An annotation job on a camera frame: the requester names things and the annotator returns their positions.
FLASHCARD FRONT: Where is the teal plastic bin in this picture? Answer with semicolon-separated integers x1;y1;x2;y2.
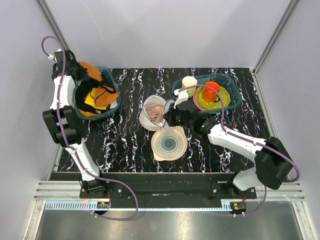
172;73;242;115
73;66;122;121

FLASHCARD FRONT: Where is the white slotted cable duct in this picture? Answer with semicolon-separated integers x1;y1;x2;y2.
45;200;232;212

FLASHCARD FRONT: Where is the aluminium frame post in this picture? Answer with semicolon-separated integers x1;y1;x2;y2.
36;0;70;59
252;0;300;75

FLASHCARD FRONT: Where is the white mesh laundry bag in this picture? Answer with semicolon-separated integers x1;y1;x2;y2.
139;95;175;132

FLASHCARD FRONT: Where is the peach brown bra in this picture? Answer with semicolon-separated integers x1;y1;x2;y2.
84;64;119;109

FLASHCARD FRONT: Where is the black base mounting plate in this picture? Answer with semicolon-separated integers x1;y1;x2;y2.
78;173;257;208

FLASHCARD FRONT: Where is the left teal plastic bin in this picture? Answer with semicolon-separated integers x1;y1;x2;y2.
73;66;122;121

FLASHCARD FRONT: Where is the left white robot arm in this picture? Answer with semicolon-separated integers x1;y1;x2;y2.
42;49;108;198

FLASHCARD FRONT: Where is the yellow cloth in bin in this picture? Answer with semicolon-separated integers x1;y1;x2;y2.
79;88;110;117

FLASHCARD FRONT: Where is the orange cup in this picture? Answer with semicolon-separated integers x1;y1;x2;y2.
202;81;221;103

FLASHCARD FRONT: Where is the pink blue swirl plate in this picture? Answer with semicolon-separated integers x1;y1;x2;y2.
151;126;188;162

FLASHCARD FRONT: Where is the cream yellow mug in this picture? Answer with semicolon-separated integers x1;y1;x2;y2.
181;76;198;98

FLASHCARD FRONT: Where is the right aluminium frame post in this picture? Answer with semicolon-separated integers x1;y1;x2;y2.
252;0;300;75

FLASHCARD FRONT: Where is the left aluminium frame post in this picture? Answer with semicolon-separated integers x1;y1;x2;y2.
36;0;70;59

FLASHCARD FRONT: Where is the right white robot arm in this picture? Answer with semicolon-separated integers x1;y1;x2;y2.
163;89;294;199

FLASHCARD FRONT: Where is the yellow green plate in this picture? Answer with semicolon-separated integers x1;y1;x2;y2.
193;86;231;111

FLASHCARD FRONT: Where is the purple cable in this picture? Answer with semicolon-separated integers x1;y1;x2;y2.
41;35;140;221
178;84;301;217

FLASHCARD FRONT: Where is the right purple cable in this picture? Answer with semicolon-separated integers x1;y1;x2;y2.
178;84;301;217

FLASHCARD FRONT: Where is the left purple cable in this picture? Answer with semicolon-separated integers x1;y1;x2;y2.
41;35;140;221

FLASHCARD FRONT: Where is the pink lace bra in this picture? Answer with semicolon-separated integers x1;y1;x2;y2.
144;103;164;124

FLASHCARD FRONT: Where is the black cloth in bin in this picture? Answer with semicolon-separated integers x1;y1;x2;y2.
75;80;93;111

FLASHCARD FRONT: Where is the right teal plastic bin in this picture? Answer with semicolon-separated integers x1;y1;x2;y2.
172;73;242;115

